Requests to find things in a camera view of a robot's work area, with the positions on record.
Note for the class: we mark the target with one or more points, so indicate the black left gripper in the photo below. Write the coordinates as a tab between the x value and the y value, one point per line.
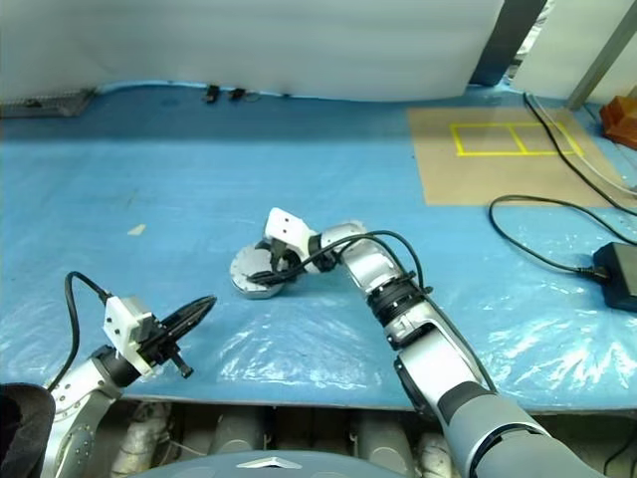
159	348

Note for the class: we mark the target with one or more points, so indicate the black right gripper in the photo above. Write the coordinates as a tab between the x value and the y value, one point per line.
281	256

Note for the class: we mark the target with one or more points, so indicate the grey rotor disc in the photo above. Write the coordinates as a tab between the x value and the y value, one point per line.
249	264

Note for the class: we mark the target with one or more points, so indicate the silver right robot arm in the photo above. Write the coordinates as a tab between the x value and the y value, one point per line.
428	333

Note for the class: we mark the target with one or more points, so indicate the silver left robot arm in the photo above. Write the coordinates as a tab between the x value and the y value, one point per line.
74	413

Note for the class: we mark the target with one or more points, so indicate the pale tape scrap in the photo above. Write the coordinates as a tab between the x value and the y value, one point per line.
138	229

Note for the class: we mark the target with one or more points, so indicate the grey cylinder under table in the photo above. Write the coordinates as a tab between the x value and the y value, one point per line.
241	428
383	438

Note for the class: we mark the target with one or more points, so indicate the white wrapped bundle under table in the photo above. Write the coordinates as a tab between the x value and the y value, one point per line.
142	438

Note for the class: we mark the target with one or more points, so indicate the blue plastic table sheet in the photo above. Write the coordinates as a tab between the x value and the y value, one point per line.
149	174

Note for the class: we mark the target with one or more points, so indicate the small black clip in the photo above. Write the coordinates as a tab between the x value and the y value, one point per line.
211	94
237	94

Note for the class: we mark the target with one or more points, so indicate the grey robot torso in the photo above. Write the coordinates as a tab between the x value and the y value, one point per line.
269	465

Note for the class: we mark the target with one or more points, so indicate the dark rounded shape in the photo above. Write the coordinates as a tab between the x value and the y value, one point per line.
22	433

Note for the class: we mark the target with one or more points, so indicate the large white foam board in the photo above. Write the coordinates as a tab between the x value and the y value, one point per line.
249	45

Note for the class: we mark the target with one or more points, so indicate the brown cardboard sheet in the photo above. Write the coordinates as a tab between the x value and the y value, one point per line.
497	174

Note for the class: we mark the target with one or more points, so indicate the yellow tape grid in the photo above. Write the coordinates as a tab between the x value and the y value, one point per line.
512	152

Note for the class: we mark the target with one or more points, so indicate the dark grey panel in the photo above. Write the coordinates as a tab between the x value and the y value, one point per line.
505	45

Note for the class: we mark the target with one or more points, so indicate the black power adapter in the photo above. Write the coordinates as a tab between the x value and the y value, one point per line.
619	276

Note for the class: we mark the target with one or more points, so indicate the small white board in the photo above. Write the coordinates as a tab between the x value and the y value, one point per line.
560	45

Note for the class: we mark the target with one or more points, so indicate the orange brown block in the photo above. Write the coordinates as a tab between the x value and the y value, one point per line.
619	120

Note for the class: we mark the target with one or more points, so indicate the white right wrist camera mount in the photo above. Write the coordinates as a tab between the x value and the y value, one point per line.
286	226

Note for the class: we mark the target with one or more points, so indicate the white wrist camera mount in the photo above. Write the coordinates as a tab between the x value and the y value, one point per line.
286	226
122	323

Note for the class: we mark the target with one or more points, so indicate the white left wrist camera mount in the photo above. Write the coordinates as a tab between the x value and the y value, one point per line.
122	323

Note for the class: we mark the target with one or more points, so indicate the aluminium frame post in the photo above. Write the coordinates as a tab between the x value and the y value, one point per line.
602	55

